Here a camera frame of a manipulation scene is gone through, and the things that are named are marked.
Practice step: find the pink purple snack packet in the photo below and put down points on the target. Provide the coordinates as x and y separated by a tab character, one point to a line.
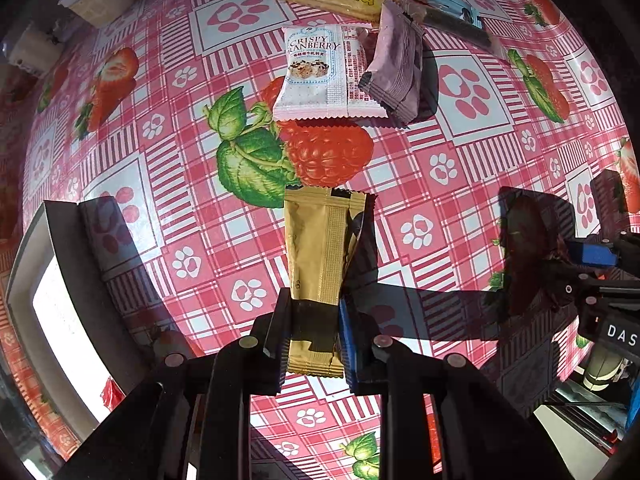
393	78

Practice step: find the white milk carton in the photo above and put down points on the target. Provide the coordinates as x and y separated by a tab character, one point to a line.
32	51

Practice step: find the gold snack packet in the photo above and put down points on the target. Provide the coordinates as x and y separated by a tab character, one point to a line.
322	232

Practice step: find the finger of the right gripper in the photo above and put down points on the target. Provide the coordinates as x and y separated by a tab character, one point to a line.
591	254

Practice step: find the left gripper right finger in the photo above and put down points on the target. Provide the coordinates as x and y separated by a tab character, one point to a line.
440	418

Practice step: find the clear dark snack stick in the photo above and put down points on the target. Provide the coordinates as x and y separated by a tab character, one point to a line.
437	19

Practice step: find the white cardboard box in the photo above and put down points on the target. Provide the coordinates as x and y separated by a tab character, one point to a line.
66	321

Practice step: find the pink strawberry tablecloth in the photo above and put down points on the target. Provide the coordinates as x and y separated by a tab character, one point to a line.
189	229

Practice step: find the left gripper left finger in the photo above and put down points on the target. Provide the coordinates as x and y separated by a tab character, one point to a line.
191	412

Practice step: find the white crispy cranberry packet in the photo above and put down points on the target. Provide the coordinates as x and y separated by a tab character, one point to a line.
324	65

